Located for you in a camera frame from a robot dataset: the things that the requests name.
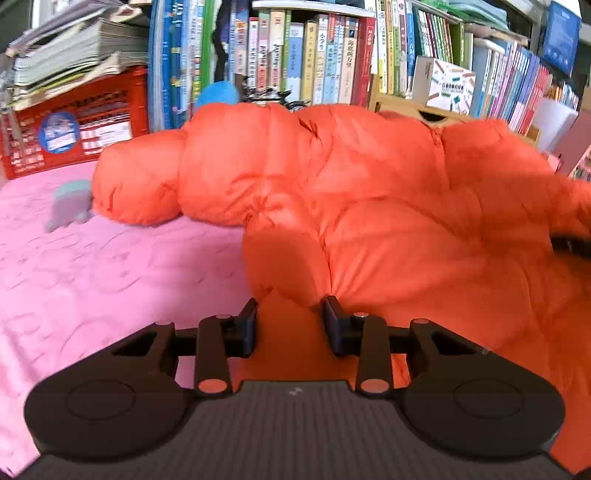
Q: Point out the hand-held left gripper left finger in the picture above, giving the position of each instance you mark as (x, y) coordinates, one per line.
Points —
(250, 325)

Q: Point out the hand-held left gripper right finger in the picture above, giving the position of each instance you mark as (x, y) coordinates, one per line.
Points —
(328, 323)

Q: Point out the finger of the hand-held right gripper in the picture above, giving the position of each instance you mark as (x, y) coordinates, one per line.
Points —
(572, 245)

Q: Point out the orange puffer jacket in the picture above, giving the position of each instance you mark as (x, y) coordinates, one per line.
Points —
(369, 198)

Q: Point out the pink toy house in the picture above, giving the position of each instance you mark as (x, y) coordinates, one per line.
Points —
(577, 157)

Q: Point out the white board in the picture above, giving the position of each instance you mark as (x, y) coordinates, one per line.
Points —
(551, 122)

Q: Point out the pink blanket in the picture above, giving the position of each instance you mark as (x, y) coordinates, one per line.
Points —
(115, 277)

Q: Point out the row of pastel books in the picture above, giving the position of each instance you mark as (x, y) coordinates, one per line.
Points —
(512, 87)

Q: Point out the white patterned box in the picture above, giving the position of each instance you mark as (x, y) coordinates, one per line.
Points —
(445, 85)

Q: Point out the blue box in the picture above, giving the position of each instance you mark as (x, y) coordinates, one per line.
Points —
(561, 37)

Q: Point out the wooden drawer organizer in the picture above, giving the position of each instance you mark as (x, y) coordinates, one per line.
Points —
(397, 102)

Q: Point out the black model bicycle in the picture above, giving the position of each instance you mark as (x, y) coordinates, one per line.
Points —
(272, 98)

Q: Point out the blue plush ball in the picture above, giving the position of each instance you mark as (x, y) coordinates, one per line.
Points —
(219, 94)

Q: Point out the red plastic crate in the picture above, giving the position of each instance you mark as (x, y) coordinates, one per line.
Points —
(106, 110)

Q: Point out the row of colourful paperback books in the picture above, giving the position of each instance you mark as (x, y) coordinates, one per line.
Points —
(300, 60)

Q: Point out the row of tall blue books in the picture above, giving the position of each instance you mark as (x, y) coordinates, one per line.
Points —
(178, 60)

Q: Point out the stack of magazines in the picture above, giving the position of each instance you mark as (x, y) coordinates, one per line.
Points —
(69, 50)

